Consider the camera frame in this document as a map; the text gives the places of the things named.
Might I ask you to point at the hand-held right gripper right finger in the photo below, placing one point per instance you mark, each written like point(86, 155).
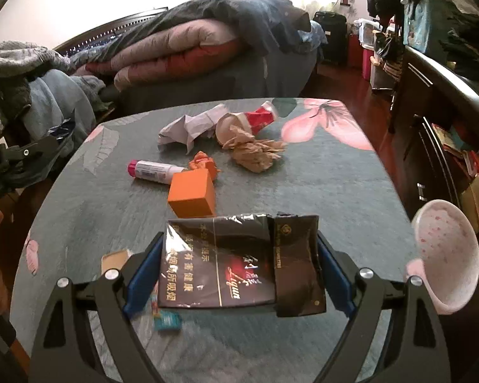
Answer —
point(339, 277)

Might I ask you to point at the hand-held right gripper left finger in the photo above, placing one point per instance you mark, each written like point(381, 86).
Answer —
point(141, 279)

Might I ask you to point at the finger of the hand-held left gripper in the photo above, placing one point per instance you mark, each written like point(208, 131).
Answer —
point(34, 155)

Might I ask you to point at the small cardboard box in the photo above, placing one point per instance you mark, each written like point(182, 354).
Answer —
point(113, 261)

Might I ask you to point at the black cigarette pack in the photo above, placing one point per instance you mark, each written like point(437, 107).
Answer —
point(223, 263)

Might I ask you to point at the pink speckled white bowl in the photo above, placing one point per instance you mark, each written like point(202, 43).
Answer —
point(447, 247)

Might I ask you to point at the teal packet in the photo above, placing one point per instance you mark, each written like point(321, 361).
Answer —
point(168, 322)

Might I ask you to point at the light blue garment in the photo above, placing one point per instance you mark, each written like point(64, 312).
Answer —
point(60, 99)

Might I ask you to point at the grey knitted garment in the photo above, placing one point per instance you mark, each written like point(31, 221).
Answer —
point(12, 72)

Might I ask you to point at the orange box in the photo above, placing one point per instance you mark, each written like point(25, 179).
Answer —
point(191, 195)

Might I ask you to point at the white tube with pink cap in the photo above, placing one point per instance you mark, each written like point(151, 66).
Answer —
point(155, 170)

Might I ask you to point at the crumpled orange wrapper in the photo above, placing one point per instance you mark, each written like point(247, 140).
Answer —
point(202, 162)

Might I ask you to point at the dark wooden headboard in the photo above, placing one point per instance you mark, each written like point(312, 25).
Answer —
point(99, 32)

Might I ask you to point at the crumpled brown paper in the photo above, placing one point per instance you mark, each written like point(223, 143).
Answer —
point(251, 153)

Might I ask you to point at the crumpled white paper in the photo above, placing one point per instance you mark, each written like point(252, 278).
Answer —
point(187, 127)

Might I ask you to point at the shelf of books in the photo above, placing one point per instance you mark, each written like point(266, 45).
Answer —
point(471, 167)

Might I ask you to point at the folded pink red quilt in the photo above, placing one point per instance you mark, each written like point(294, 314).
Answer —
point(175, 52)

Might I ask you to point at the crushed red white paper cup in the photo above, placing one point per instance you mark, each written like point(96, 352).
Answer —
point(259, 119)

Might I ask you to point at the dark wooden cabinet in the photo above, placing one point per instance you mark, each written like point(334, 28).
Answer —
point(431, 99)

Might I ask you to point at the red storage box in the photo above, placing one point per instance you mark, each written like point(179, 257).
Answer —
point(355, 52)

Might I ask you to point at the black suitcase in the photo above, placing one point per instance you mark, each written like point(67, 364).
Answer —
point(331, 36)

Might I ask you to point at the clear storage box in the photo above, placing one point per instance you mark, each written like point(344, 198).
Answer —
point(367, 32)

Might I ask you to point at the folded red grey comforter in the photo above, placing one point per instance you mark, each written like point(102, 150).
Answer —
point(243, 12)

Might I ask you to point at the pile of clothes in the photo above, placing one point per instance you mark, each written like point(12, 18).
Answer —
point(463, 44)

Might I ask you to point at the teal box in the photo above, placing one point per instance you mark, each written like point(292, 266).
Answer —
point(427, 24)

